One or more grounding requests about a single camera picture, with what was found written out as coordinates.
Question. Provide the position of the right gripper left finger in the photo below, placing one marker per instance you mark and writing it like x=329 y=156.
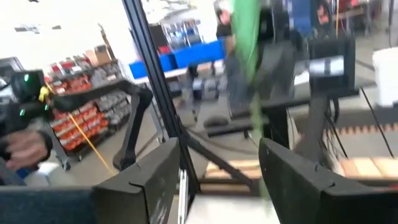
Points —
x=140 y=199

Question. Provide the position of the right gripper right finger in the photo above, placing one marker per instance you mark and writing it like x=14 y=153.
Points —
x=298 y=199

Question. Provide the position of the red artificial tulip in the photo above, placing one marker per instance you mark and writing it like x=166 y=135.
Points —
x=247 y=37

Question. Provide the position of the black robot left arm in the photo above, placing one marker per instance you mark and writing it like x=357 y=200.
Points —
x=331 y=46

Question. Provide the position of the shelf with red grey bins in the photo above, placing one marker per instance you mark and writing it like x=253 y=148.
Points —
x=93 y=121

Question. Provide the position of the black orange striped mat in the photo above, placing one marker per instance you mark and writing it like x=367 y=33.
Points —
x=367 y=129

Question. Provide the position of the person's hand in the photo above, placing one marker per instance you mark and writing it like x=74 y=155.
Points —
x=26 y=149

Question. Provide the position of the person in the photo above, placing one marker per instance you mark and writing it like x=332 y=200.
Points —
x=276 y=68

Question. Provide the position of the brown cardboard box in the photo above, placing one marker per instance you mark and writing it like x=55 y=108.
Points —
x=102 y=56

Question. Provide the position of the white box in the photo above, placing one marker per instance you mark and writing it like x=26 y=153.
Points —
x=385 y=77

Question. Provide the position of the blue bins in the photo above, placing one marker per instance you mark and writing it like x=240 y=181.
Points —
x=192 y=53

